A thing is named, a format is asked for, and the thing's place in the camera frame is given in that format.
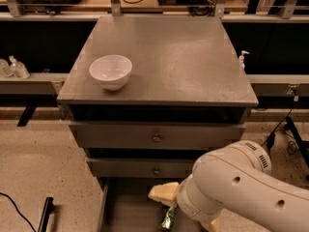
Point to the black stand leg right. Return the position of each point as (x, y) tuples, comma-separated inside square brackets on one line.
[(303, 145)]

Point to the white ceramic bowl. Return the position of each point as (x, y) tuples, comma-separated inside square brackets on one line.
[(111, 71)]

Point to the black stand foot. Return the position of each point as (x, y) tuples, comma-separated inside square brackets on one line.
[(48, 209)]

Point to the grey middle drawer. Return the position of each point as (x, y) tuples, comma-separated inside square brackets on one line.
[(140, 168)]

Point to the white pump bottle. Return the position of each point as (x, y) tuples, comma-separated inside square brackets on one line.
[(242, 57)]

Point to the grey bottom drawer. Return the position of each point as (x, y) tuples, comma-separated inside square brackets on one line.
[(126, 207)]

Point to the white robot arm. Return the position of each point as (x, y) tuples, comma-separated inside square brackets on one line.
[(238, 178)]

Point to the grey drawer cabinet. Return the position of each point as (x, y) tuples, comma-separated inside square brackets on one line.
[(184, 70)]

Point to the grey top drawer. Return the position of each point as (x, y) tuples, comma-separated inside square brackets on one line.
[(165, 136)]

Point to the grey drawer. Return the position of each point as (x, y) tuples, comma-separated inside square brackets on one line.
[(126, 207), (140, 168), (165, 136)]

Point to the green soda can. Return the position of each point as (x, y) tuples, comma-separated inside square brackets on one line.
[(168, 219)]

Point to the clear sanitizer bottle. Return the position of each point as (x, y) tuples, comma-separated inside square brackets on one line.
[(18, 68)]

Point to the clear bottle at edge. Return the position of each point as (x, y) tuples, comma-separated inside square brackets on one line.
[(5, 69)]

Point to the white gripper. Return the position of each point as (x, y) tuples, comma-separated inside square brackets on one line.
[(183, 197)]

